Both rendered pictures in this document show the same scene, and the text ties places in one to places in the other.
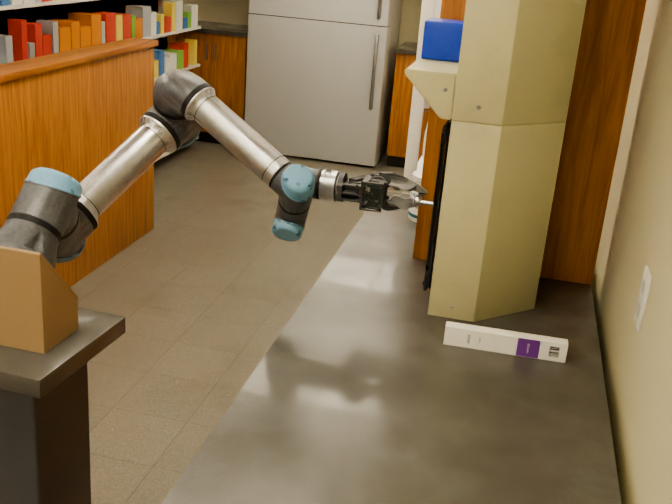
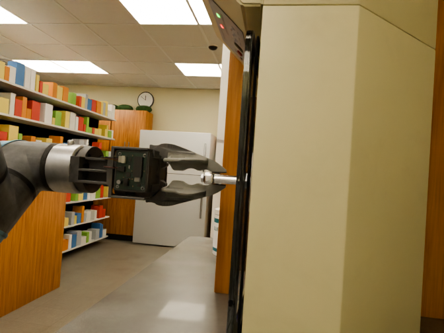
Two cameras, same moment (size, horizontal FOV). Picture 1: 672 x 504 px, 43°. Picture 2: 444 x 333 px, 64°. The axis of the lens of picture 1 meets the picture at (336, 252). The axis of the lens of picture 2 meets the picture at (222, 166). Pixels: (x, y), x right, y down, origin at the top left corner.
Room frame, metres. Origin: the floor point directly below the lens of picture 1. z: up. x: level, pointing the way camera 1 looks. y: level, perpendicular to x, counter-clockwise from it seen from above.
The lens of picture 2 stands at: (1.46, -0.17, 1.21)
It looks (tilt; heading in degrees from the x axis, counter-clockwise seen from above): 1 degrees up; 357
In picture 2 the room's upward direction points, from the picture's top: 4 degrees clockwise
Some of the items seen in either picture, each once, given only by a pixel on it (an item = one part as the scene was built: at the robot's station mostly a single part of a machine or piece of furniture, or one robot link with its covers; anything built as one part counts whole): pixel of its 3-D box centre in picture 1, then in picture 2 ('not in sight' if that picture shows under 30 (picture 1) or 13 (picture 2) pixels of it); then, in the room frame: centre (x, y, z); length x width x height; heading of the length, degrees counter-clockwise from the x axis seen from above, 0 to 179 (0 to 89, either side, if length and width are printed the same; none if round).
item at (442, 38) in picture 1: (445, 39); not in sight; (2.14, -0.23, 1.56); 0.10 x 0.10 x 0.09; 79
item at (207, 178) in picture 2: (426, 198); (225, 179); (1.97, -0.21, 1.20); 0.10 x 0.05 x 0.03; 167
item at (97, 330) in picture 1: (19, 339); not in sight; (1.62, 0.65, 0.92); 0.32 x 0.32 x 0.04; 75
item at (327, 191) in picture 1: (331, 184); (74, 166); (2.01, 0.02, 1.20); 0.08 x 0.05 x 0.08; 169
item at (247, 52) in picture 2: (442, 196); (250, 185); (2.03, -0.25, 1.19); 0.30 x 0.01 x 0.40; 167
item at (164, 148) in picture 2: (390, 182); (167, 158); (2.00, -0.12, 1.22); 0.09 x 0.02 x 0.05; 78
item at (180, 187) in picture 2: (405, 204); (191, 191); (1.97, -0.16, 1.18); 0.09 x 0.06 x 0.03; 79
